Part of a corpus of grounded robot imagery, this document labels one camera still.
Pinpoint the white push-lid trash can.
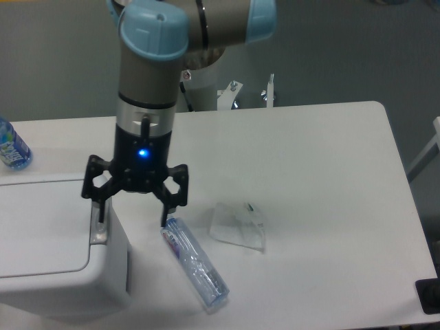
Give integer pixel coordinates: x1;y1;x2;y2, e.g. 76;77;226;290
1;174;131;318

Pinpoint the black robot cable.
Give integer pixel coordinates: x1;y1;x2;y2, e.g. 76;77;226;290
178;80;194;113

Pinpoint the white frame at right edge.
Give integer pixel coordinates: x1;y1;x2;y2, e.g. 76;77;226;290
406;117;439;183

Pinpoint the black clamp at table edge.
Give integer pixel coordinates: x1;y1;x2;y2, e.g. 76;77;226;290
415;278;439;315

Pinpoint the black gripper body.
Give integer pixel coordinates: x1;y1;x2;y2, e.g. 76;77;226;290
109;126;171;193

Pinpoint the clear plastic water bottle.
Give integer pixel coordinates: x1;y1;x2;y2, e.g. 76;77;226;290
160;217;230;308

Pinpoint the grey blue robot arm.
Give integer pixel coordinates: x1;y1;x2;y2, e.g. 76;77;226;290
82;1;277;222

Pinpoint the blue labelled drink bottle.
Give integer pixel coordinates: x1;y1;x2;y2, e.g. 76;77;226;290
1;118;32;171

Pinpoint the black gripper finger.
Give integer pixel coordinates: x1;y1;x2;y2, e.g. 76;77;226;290
153;164;189;227
81;155;124;223

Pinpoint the crumpled clear plastic bag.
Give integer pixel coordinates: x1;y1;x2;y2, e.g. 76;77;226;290
208;202;267;253

